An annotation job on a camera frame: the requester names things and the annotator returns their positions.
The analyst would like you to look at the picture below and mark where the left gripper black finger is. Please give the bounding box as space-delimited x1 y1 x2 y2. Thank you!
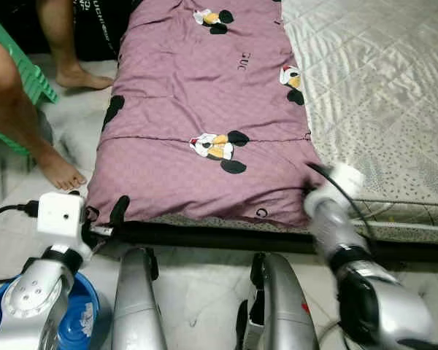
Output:
109 194 131 233

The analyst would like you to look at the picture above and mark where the white paper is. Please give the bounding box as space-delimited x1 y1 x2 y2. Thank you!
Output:
76 301 97 338

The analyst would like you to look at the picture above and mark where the pink cartoon print blanket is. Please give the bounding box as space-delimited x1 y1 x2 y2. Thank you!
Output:
85 0 327 228

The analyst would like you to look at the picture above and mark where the blue plastic bucket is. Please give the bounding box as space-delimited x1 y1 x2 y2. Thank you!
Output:
0 271 103 350

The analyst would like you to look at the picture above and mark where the silver left robot leg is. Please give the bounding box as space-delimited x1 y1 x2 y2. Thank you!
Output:
109 246 170 350

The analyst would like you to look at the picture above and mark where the silver robot leg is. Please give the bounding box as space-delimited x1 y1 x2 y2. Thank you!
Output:
236 252 322 350
109 246 170 350

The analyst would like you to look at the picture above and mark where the black bed base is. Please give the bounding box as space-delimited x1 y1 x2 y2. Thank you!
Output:
117 219 438 265

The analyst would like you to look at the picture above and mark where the person in grey shorts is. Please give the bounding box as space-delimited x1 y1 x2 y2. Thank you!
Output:
0 0 118 193

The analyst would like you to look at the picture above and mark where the green plastic stool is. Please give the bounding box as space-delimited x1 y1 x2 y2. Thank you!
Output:
0 7 60 158

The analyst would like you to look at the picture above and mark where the silver right robot leg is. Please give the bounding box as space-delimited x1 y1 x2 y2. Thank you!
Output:
236 252 322 350

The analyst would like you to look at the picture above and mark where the black bag with white print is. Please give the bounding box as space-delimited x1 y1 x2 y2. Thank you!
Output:
72 0 137 64

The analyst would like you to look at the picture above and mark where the white quilted mattress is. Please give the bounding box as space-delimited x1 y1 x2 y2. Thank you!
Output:
277 0 438 246

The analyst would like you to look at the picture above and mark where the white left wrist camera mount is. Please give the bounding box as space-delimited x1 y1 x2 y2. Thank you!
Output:
36 191 86 243

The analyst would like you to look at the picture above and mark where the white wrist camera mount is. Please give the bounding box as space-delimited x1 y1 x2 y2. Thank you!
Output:
305 163 366 214
36 191 86 243

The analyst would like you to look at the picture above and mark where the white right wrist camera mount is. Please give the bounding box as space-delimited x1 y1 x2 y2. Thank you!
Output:
305 163 366 214

